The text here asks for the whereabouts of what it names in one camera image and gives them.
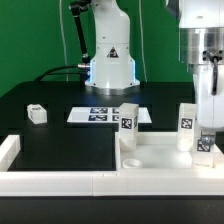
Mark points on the white U-shaped fence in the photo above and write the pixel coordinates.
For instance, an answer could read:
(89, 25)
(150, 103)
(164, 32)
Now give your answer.
(193, 181)

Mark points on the white marker base sheet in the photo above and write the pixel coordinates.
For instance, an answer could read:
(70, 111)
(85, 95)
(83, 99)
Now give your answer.
(106, 115)

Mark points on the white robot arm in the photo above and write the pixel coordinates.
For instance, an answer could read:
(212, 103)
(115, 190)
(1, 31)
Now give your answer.
(201, 48)

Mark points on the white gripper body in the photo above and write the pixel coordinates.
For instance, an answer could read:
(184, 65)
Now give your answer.
(210, 108)

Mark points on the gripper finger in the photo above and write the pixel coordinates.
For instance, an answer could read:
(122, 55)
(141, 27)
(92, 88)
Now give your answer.
(204, 138)
(211, 138)

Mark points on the white square tabletop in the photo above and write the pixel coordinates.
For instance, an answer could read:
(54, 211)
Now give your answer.
(154, 150)

